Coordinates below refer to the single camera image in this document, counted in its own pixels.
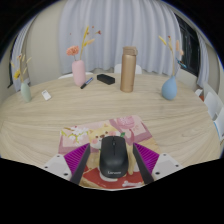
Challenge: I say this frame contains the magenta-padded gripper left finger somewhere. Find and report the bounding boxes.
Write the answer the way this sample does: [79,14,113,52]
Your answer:
[42,142,92,186]

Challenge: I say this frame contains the blue vase with dried flowers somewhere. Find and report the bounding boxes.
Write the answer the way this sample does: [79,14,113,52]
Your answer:
[157,34,185,101]

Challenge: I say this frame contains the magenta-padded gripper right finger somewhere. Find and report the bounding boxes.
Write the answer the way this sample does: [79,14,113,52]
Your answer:
[131,142,184,186]

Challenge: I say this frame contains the gold drink bottle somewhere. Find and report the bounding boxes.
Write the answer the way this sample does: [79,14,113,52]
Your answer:
[119,46,139,93]

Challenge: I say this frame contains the dark window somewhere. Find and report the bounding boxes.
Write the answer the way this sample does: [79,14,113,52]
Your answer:
[174,13,202,78]

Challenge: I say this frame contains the cartoon print mouse pad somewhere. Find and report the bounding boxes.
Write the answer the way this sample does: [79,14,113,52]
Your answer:
[58,114,161,190]

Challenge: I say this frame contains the pink vase with dried flowers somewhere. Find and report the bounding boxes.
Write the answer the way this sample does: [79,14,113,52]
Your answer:
[65,25,103,87]

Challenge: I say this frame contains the wide white curtain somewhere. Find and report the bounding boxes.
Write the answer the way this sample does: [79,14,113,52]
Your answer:
[58,0,183,77]

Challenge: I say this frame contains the narrow white curtain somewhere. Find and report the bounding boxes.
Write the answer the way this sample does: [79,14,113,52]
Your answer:
[11,16,38,93]
[196,31,211,88]

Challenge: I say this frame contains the small black box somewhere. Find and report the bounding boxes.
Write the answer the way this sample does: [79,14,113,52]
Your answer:
[96,73,116,85]

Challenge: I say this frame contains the black computer mouse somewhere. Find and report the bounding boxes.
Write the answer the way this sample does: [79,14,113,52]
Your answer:
[98,135,129,179]

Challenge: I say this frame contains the dark marker pen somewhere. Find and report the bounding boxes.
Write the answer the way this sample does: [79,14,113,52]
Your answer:
[79,77,95,90]

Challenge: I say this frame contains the green vase with dried flowers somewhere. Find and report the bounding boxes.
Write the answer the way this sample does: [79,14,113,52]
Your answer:
[9,52,33,103]

